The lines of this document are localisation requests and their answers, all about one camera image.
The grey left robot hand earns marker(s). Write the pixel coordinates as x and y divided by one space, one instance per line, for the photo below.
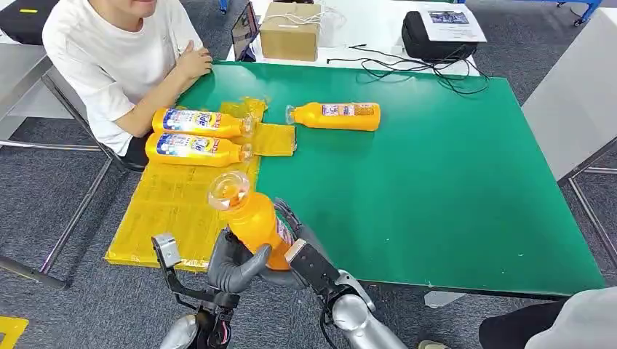
233 269

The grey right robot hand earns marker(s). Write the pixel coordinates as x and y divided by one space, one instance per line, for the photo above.
289 221

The orange drink bottle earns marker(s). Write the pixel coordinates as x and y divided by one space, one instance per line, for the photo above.
197 120
193 149
337 118
255 221

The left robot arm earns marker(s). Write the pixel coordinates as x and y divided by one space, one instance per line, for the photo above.
178 335

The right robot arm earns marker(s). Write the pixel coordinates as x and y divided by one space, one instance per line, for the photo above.
356 318

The yellow plastic sheet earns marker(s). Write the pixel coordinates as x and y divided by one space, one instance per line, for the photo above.
168 212

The green table mat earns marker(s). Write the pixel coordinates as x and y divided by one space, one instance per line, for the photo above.
409 192

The brown cardboard box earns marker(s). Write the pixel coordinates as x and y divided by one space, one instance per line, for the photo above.
289 33

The white table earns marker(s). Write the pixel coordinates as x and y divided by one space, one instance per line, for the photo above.
366 29

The black bag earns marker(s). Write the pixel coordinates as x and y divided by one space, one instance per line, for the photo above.
434 48

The yellow floor marker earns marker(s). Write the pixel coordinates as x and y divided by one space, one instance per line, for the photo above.
9 332

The person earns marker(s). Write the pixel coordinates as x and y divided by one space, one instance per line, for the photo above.
578 322
111 58

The printed white paper sheet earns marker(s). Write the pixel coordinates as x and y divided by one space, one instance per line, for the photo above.
453 24

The grey steel table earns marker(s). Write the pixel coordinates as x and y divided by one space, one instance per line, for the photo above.
19 77

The pale grey table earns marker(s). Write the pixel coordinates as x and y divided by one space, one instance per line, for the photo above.
569 96

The black padded seat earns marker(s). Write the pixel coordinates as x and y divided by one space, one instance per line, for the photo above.
24 21

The black camera bracket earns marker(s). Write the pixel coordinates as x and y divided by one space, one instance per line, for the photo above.
193 293

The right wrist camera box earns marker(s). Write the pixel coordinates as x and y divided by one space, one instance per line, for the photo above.
313 269

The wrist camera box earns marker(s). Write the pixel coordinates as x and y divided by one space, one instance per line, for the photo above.
166 250
313 269

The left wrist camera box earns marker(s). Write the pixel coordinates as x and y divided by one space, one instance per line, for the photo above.
166 250

